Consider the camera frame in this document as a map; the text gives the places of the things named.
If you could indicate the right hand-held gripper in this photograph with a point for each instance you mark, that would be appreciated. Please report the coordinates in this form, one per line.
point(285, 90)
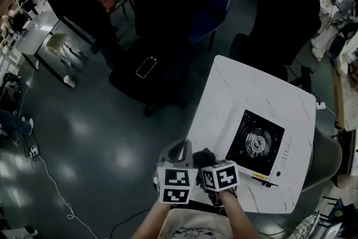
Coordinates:
point(223, 176)

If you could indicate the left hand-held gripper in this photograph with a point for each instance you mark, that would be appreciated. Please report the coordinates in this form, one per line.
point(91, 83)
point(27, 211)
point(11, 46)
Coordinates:
point(176, 179)

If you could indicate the dark blue cloth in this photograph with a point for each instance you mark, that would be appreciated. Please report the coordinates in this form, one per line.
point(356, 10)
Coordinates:
point(204, 156)

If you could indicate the white portable gas stove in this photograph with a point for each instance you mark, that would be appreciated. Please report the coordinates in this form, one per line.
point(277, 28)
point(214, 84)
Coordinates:
point(237, 148)

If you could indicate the person's left forearm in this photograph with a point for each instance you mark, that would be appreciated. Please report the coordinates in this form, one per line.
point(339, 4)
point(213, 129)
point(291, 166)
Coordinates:
point(151, 222)

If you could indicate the person's right forearm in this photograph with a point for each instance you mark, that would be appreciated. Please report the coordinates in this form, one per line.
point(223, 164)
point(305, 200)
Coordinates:
point(237, 215)

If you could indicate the person's white printed shirt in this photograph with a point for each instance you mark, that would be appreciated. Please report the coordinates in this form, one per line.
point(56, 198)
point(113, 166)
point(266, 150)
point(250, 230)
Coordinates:
point(195, 222)

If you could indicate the black smartphone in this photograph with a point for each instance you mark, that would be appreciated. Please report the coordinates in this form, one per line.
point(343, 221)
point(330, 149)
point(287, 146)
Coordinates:
point(146, 67)

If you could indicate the grey shell chair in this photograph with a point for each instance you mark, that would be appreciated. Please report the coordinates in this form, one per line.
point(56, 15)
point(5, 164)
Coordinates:
point(324, 154)

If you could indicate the white power strip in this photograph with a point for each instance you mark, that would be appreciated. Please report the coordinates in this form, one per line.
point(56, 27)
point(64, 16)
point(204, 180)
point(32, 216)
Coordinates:
point(321, 105)

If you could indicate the green bottle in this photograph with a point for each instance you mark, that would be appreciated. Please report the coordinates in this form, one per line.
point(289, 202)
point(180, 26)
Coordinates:
point(338, 213)

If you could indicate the white paper cup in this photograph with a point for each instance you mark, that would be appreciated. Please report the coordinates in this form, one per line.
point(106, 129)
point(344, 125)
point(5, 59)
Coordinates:
point(69, 81)

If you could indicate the white floor power socket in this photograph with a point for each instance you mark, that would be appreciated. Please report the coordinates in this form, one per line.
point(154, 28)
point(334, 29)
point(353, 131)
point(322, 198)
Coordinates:
point(34, 151)

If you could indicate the blue shell chair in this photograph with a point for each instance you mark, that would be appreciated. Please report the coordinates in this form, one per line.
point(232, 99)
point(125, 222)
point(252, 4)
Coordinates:
point(212, 2)

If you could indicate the white floor cushion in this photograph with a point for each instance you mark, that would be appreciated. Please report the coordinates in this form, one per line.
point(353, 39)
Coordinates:
point(317, 47)

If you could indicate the beige plastic stool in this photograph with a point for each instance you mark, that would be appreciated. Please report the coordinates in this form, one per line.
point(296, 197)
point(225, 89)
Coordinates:
point(56, 40)

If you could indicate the black mesh office chair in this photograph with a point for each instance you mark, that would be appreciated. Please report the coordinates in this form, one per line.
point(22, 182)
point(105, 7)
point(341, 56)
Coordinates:
point(279, 14)

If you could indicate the grey round-faced appliance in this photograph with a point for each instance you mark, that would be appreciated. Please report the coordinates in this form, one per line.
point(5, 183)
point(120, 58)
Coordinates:
point(335, 46)

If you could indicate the grey marble table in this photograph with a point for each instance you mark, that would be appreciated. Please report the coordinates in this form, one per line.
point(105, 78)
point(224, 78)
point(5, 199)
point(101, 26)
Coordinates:
point(36, 33)

